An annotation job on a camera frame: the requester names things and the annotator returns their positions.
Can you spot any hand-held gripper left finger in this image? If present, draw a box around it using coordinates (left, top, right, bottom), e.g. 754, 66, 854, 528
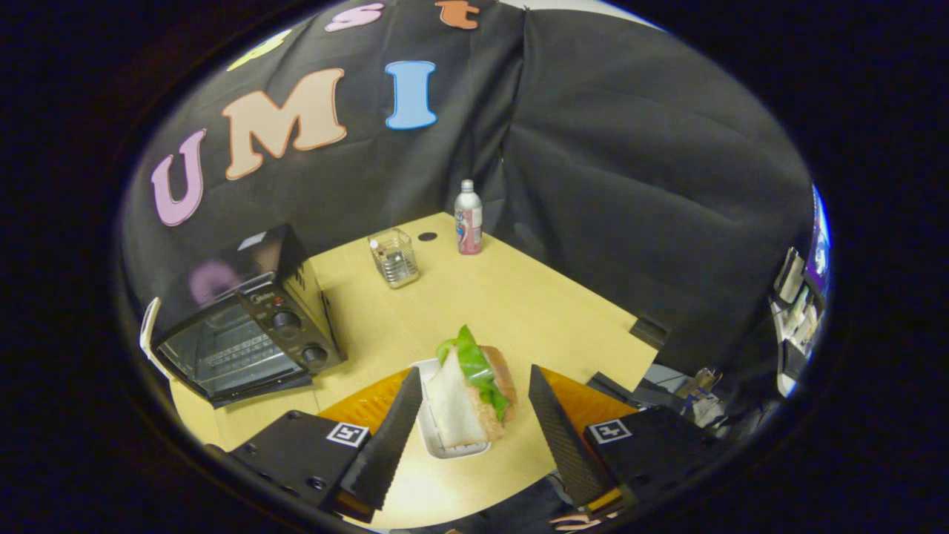
221, 366, 424, 524

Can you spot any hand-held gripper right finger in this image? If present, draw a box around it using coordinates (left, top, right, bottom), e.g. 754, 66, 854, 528
528, 363, 732, 521

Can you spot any lettuce sandwich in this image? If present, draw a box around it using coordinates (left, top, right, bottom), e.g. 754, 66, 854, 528
424, 324, 520, 449

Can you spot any black toaster oven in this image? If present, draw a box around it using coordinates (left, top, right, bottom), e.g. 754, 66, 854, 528
151, 222, 348, 410

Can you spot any white pop-up toaster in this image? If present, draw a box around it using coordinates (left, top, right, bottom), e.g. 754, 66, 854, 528
139, 297, 173, 383

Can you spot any white plastic tray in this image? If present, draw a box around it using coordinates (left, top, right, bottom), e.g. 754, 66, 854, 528
410, 358, 492, 461

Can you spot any black table clamp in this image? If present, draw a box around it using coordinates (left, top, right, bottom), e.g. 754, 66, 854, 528
630, 317, 669, 349

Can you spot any silver drink bottle pink label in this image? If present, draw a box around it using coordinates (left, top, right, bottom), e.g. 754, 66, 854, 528
454, 179, 484, 256

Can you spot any white desk clutter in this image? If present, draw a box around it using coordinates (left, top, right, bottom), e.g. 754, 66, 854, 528
771, 248, 825, 398

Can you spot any black backdrop cloth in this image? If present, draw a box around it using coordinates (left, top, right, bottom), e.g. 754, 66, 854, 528
119, 0, 816, 379

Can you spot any computer monitor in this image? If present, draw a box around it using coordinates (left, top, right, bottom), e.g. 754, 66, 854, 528
804, 185, 832, 297

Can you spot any clear wire-frame holder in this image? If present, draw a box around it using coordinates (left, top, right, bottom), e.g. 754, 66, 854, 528
368, 228, 421, 289

